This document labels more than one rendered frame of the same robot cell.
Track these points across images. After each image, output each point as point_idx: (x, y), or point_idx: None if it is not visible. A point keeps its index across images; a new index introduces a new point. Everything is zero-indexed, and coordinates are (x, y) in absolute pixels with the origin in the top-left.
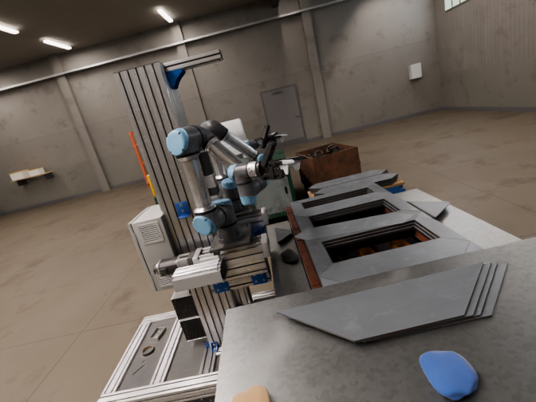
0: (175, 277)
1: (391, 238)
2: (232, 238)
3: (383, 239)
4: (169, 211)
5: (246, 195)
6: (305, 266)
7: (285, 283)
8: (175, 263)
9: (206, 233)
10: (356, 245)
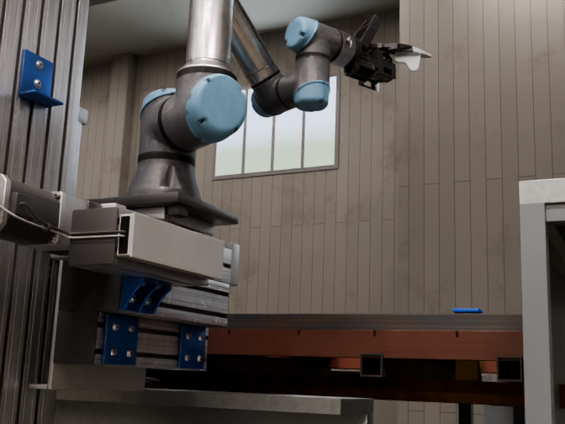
0: (124, 212)
1: (298, 368)
2: (199, 197)
3: (292, 368)
4: (1, 61)
5: (328, 82)
6: (290, 329)
7: (217, 392)
8: (55, 199)
9: (228, 126)
10: (268, 363)
